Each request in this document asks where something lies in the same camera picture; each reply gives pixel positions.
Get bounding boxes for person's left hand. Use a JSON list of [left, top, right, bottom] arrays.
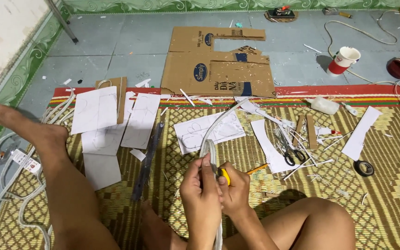
[[179, 154, 223, 227]]

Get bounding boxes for person's right hand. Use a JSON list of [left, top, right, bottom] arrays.
[[217, 161, 252, 218]]

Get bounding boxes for yellow utility knife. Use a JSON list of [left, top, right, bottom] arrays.
[[217, 168, 231, 187]]

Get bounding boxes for white cable strip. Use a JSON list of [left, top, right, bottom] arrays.
[[199, 98, 249, 250]]

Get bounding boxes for orange pencil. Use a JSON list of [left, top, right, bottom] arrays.
[[247, 163, 269, 175]]

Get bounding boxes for curved white paper strip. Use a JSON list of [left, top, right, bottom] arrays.
[[250, 119, 292, 174]]

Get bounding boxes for white paper with heart outline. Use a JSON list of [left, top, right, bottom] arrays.
[[173, 110, 247, 155]]

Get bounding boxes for brown cardboard strip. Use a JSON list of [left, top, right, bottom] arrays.
[[306, 115, 319, 150], [293, 114, 306, 147]]

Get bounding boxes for person's right leg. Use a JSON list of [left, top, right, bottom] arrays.
[[140, 197, 357, 250]]

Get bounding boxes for person's leg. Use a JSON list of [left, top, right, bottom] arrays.
[[140, 197, 357, 250], [0, 100, 121, 250]]

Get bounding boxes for dark metal ruler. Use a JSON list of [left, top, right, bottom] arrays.
[[131, 121, 166, 202]]

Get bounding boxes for small white paper scrap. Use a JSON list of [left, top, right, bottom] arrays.
[[129, 148, 147, 162]]

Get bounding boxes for large cut brown cardboard sheet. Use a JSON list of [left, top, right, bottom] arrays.
[[160, 26, 277, 99]]

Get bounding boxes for translucent white glue bottle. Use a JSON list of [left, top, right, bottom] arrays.
[[304, 96, 340, 116]]

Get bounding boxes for long white paper sheet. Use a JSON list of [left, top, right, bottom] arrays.
[[120, 93, 162, 150]]

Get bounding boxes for black tape roll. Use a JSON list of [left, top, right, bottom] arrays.
[[354, 159, 375, 177]]

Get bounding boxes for yellow green woven straw mat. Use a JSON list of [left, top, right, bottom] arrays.
[[0, 85, 400, 250]]

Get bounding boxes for small white glue tube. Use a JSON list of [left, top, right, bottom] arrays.
[[341, 102, 359, 116]]

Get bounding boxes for straight white paper strip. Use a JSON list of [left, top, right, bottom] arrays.
[[341, 106, 383, 162]]

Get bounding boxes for grey card sheet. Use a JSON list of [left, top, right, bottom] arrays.
[[83, 153, 122, 191]]

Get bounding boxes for small brown cardboard piece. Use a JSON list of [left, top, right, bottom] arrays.
[[95, 77, 128, 125]]

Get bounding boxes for red and white paper cup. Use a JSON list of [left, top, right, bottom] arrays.
[[326, 46, 361, 77]]

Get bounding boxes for white paper with pencil drawing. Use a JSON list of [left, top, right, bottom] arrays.
[[70, 86, 118, 135]]

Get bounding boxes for black device on round board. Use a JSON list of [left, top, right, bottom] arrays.
[[265, 5, 299, 23]]

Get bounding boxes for person's left leg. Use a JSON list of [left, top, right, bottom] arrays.
[[0, 100, 121, 250]]

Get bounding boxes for white printed label card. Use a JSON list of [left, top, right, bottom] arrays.
[[12, 149, 42, 174]]

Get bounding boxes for grey metal furniture leg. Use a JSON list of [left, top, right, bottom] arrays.
[[45, 0, 79, 44]]

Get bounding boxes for black handled scissors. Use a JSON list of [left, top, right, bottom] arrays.
[[276, 131, 307, 167]]

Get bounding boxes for pile of white cable scraps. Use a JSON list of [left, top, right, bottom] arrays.
[[273, 118, 343, 182]]

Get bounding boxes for long white cable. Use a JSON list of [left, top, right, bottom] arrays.
[[324, 9, 400, 151]]

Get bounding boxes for yellow handled tool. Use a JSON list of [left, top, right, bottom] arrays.
[[322, 7, 353, 19]]

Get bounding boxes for bundle of white cables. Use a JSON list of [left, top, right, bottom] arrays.
[[0, 85, 77, 250]]

